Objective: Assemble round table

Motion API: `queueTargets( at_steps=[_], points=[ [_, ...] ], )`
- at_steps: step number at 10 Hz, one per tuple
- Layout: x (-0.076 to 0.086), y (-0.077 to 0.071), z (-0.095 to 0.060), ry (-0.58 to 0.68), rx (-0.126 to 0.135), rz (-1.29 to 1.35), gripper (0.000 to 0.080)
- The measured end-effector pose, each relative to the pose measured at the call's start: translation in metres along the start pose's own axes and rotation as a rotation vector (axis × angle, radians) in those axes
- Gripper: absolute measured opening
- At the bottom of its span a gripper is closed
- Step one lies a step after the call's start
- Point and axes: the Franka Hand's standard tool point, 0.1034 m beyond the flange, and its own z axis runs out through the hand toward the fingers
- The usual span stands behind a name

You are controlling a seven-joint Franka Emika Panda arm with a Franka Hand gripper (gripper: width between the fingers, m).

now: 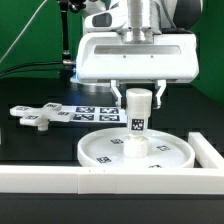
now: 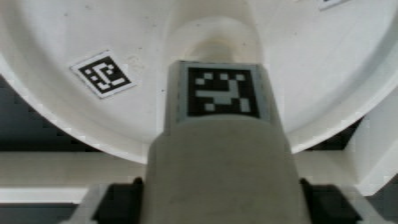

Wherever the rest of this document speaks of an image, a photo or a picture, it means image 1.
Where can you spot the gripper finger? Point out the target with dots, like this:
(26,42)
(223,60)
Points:
(160,86)
(120,99)

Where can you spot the black camera stand pole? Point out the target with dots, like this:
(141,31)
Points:
(75,6)

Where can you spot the white front fence bar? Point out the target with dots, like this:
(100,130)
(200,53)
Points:
(81,180)

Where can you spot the white right fence bar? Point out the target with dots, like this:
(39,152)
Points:
(206,154)

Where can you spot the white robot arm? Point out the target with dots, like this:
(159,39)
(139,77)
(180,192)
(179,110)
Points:
(138,41)

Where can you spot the white round table top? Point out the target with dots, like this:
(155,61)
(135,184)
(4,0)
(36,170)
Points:
(115,147)

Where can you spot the white marker sheet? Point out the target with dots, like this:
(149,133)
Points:
(93,114)

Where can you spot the white cross-shaped table base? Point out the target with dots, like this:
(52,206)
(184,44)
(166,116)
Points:
(40,117)

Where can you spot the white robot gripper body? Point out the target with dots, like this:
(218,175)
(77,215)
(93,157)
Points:
(104,57)

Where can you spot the white fence bar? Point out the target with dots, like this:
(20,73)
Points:
(206,154)
(81,180)

